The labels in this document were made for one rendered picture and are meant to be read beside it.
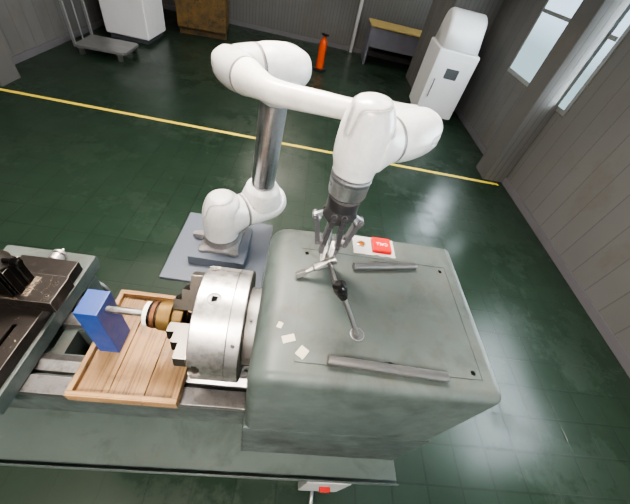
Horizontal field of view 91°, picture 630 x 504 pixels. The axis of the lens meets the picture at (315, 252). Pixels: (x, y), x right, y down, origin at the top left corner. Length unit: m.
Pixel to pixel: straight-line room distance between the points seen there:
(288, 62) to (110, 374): 1.09
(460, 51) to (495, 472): 5.15
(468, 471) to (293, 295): 1.72
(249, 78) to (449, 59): 4.95
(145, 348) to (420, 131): 1.01
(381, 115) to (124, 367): 1.00
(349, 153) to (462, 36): 5.26
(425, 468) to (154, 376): 1.56
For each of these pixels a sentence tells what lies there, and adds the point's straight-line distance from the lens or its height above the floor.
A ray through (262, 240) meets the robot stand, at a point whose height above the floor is 0.75.
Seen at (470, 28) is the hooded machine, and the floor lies 1.28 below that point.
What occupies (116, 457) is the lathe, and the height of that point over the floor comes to 0.54.
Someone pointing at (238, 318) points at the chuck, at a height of 1.22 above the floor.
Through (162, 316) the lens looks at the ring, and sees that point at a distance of 0.95.
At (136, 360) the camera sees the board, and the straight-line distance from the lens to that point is 1.16.
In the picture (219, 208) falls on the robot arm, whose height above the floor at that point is 1.05.
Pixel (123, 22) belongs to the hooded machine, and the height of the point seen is 0.26.
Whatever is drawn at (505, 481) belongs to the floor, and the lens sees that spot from 2.40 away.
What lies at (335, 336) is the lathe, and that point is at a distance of 0.76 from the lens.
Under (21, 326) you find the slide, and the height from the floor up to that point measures 0.97.
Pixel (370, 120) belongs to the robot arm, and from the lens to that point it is 0.59.
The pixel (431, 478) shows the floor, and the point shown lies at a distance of 2.16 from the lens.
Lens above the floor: 1.91
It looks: 46 degrees down
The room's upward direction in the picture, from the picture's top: 15 degrees clockwise
